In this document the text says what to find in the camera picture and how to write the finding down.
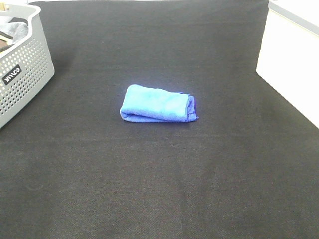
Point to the blue microfibre towel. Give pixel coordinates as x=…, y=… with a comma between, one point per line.
x=143, y=104

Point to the grey folded cloth in basket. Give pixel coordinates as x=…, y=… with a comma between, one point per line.
x=18, y=30

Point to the brown cloth in basket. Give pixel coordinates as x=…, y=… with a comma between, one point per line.
x=4, y=45

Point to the wooden basket handle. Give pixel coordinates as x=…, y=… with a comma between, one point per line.
x=4, y=6

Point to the grey perforated plastic basket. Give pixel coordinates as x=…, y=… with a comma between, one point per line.
x=26, y=67

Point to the white plastic storage crate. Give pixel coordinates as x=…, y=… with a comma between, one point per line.
x=289, y=54

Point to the yellow and black cloth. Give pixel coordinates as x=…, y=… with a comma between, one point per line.
x=6, y=38

